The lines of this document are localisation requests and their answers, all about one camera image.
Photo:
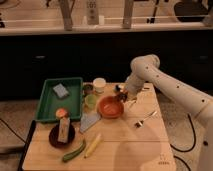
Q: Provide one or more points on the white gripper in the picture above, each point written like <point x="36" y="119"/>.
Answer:
<point x="131" y="92"/>

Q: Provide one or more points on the dark purple grape bunch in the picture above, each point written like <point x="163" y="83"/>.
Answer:
<point x="121" y="97"/>

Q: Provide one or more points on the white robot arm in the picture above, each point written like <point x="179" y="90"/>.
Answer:
<point x="192" y="100"/>

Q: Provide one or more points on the red orange bowl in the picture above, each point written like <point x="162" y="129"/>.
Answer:
<point x="110" y="107"/>

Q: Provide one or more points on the small dark bowl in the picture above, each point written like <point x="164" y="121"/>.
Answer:
<point x="88" y="89"/>

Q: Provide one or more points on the white cup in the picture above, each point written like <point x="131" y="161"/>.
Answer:
<point x="99" y="84"/>

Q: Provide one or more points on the metal fork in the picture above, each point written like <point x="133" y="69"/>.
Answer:
<point x="141" y="122"/>

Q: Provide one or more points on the light green cup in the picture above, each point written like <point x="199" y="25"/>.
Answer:
<point x="90" y="101"/>

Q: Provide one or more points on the grey blue cloth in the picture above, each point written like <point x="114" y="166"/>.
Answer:
<point x="88" y="120"/>

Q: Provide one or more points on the green plastic tray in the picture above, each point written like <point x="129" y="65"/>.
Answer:
<point x="50" y="102"/>

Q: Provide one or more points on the yellow banana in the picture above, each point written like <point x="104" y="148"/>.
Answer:
<point x="94" y="143"/>

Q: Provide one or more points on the blue grey sponge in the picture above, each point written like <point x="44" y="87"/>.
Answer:
<point x="60" y="91"/>

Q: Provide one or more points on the orange fruit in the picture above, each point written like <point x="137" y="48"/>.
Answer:
<point x="61" y="112"/>

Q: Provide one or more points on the beige box on plate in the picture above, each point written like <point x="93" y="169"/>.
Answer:
<point x="64" y="130"/>

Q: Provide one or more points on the green cucumber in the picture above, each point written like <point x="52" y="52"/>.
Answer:
<point x="75" y="153"/>

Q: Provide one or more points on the dark round plate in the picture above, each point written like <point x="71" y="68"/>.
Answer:
<point x="53" y="137"/>

